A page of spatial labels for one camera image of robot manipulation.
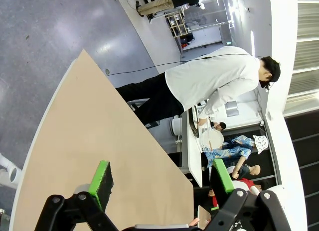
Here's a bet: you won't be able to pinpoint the white side table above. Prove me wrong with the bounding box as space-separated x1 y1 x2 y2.
180 109 204 188

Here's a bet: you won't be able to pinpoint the white round plate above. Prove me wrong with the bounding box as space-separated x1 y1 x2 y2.
201 129 224 150

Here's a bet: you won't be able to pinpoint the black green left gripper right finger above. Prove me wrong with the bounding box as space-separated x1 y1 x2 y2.
206 158 293 231

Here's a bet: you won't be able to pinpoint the black headset cable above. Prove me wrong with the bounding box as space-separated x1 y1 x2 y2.
106 53 264 77

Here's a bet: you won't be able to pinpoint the black serving tray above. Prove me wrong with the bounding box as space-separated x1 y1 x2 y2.
188 105 200 138

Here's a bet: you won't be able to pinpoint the person in white shirt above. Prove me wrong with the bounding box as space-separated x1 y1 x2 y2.
116 46 282 128

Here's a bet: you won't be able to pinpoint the white cylindrical bin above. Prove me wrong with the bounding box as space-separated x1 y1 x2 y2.
169 117 183 137

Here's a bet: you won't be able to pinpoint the white window blinds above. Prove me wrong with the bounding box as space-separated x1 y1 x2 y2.
284 0 319 117

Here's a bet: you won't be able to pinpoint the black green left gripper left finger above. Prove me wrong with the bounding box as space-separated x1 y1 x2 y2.
34 160 118 231

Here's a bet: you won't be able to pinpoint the white tubular fixture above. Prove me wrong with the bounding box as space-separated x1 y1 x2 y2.
0 152 23 191

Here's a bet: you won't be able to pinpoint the bald mannequin in red shirt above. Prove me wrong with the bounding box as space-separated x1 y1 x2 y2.
208 163 262 209

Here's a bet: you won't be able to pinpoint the wooden cubby shelf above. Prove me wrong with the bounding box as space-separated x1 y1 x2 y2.
165 11 189 38

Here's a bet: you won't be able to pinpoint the white patterned bucket hat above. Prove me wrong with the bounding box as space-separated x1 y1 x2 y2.
253 134 269 155

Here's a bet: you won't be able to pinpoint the grey square box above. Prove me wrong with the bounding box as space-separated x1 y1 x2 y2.
224 101 240 117

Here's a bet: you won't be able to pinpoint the person's right forearm white sleeve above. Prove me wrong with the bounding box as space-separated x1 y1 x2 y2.
198 90 232 120

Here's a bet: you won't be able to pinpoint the mannequin in floral shirt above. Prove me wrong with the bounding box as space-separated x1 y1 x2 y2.
204 135 257 168

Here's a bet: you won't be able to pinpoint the black backpack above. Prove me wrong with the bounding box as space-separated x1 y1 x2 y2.
179 33 194 49

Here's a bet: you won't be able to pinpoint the person in black shirt khaki trousers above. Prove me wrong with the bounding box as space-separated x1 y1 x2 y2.
136 0 210 17

